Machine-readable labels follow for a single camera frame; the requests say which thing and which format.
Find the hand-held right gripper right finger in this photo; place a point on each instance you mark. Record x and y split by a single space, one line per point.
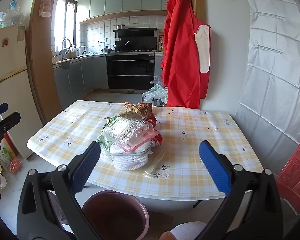
215 170

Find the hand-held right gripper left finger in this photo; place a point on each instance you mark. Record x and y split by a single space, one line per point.
86 167

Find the white foam wrap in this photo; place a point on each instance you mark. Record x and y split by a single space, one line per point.
130 163

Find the green printed plastic bag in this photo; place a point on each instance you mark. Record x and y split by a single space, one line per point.
107 126

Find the maroon plastic trash bin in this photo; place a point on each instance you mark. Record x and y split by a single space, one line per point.
115 215

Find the gold foil wrapper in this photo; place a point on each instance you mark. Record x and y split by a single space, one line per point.
131 107

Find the brown printed paper bag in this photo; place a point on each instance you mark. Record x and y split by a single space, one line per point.
145 108

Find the green white package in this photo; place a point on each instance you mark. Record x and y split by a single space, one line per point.
6 155

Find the cream refrigerator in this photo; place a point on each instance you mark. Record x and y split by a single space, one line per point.
10 80

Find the orange mesh bag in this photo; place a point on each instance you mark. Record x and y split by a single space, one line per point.
16 166

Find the black table leg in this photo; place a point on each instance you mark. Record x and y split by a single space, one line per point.
197 203

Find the yellow checkered floral tablecloth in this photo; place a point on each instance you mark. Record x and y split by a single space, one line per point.
190 135

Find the clear plastic food container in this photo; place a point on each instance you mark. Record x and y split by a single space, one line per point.
126 130

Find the pink edged plastic tray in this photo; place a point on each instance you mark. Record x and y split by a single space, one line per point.
140 147

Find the wrapped plastic spoon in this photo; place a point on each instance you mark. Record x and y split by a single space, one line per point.
155 165

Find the grey lower kitchen cabinets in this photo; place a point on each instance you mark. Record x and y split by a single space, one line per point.
75 80

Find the grey kitchen cabinets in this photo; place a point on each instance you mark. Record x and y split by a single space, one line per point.
127 0
75 80

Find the red crumpled wrapper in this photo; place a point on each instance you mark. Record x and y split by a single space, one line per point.
152 120

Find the red printed cloth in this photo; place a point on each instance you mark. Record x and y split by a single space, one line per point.
295 175

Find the chrome kitchen faucet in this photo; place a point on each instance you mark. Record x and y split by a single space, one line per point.
66 42

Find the white green plastic bag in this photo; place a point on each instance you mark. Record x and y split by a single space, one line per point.
155 93

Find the clear plastic bag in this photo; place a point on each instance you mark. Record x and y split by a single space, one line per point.
13 12

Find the white electric kettle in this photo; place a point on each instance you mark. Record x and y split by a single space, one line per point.
82 50

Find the black built-in oven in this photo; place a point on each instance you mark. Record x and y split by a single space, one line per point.
130 72

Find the kitchen window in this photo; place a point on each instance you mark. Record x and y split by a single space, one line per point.
65 22

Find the hanging paper packet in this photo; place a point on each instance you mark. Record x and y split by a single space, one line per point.
45 2

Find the steel pot with lid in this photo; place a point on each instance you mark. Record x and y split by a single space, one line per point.
107 50

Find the red apron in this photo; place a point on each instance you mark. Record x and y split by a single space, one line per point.
182 55

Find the yellow oil bottle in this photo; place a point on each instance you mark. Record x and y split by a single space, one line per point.
161 45

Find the black range hood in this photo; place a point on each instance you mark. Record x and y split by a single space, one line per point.
137 38

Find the small steel pot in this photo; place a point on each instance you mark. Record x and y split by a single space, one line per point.
120 27

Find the grey upper kitchen cabinets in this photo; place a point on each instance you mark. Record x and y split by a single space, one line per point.
127 0

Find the wooden door frame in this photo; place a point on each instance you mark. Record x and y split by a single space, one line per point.
40 67

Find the white plastic wall sheet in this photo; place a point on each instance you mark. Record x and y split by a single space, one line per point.
272 55

